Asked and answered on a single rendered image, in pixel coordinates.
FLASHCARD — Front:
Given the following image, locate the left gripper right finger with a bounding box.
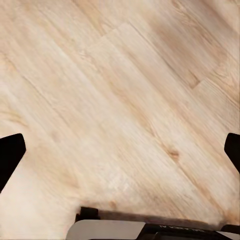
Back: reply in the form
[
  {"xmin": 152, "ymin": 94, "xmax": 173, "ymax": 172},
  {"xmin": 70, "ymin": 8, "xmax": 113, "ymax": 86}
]
[{"xmin": 224, "ymin": 133, "xmax": 240, "ymax": 173}]

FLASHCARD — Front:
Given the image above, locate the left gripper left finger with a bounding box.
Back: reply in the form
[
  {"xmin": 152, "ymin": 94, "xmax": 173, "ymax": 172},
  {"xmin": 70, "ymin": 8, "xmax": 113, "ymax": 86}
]
[{"xmin": 0, "ymin": 133, "xmax": 26, "ymax": 193}]

